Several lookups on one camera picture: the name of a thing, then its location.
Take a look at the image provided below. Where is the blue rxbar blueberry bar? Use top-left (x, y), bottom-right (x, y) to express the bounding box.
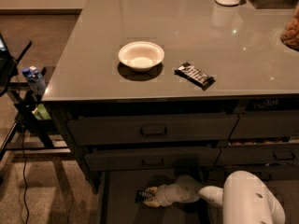
top-left (135, 190), bottom-right (154, 203)

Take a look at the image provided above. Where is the dark wrapped snack bar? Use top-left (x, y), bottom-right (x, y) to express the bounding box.
top-left (175, 63), bottom-right (215, 90)

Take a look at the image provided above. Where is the top left drawer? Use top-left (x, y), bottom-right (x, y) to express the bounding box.
top-left (67, 113), bottom-right (238, 146)

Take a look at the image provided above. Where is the open bottom left drawer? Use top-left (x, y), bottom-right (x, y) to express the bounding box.
top-left (99, 168), bottom-right (218, 224)

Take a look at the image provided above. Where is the blue capped plastic bottle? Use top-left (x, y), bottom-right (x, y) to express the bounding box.
top-left (21, 66), bottom-right (46, 97)

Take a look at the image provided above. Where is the top right drawer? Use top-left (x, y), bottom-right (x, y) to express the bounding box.
top-left (230, 110), bottom-right (299, 139)

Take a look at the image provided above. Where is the middle right drawer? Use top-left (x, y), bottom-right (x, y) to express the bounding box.
top-left (216, 143), bottom-right (299, 166)

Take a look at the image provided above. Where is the white paper bowl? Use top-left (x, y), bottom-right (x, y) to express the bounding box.
top-left (118, 41), bottom-right (164, 72)

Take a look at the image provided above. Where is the middle left drawer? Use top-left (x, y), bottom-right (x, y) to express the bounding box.
top-left (84, 147), bottom-right (221, 171)

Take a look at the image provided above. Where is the black cart stand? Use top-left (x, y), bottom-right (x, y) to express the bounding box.
top-left (0, 38), bottom-right (67, 158)

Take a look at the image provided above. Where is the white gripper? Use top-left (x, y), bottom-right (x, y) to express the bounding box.
top-left (143, 175), bottom-right (202, 208)

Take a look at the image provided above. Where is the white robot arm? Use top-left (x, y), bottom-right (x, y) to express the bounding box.
top-left (139, 171), bottom-right (286, 224)

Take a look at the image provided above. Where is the green packet on cart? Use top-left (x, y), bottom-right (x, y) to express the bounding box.
top-left (33, 104), bottom-right (50, 120)

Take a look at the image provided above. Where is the black power cable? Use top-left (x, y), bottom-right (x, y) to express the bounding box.
top-left (12, 56), bottom-right (31, 224)

